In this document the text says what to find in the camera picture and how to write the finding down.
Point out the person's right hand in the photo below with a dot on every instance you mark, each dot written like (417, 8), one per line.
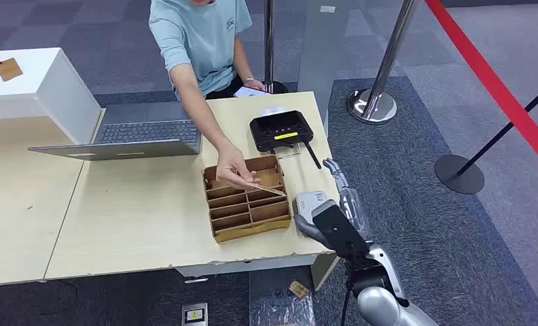
(230, 168)

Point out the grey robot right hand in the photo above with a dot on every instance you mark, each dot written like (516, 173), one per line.
(356, 211)

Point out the person's left hand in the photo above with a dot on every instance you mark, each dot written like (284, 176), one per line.
(254, 84)

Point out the black smartphone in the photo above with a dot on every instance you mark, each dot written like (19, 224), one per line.
(251, 92)

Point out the person's right forearm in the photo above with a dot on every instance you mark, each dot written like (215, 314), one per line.
(201, 112)

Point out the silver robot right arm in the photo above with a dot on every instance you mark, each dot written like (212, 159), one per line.
(377, 306)

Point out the person's left forearm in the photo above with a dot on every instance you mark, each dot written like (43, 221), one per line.
(244, 63)

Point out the wooden card organizer box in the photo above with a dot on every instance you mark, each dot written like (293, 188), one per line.
(246, 211)

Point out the white card reader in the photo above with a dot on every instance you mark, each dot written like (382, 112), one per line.
(307, 202)

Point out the person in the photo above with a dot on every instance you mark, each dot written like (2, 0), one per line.
(201, 36)

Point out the brown card on floor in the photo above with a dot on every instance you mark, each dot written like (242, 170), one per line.
(298, 289)

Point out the white round pad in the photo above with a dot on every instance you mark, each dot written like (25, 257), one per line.
(272, 110)

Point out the slim chrome pole with base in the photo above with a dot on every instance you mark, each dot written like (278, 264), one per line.
(269, 45)

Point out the black remote controller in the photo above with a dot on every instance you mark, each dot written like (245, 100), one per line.
(280, 128)

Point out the clear acrylic stand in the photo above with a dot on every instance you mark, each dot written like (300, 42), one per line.
(289, 157)

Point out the grey laptop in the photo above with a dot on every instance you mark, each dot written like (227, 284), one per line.
(147, 130)

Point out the black pole floor stand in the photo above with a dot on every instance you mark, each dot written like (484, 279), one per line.
(459, 175)

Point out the clear floor plastic sheet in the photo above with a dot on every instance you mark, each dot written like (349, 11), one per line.
(273, 310)

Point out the metal floor socket box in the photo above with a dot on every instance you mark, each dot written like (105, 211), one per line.
(194, 315)

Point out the red barrier belt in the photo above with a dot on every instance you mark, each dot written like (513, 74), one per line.
(489, 72)

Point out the white cabinet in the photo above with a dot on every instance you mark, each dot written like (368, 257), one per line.
(35, 90)

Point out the brown square tag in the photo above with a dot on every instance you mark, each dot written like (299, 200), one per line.
(9, 69)

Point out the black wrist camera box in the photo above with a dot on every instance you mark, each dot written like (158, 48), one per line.
(336, 229)

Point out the chrome stanchion post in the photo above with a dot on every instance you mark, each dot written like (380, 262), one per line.
(371, 108)

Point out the metal desk bracket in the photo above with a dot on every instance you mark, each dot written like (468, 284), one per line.
(196, 281)

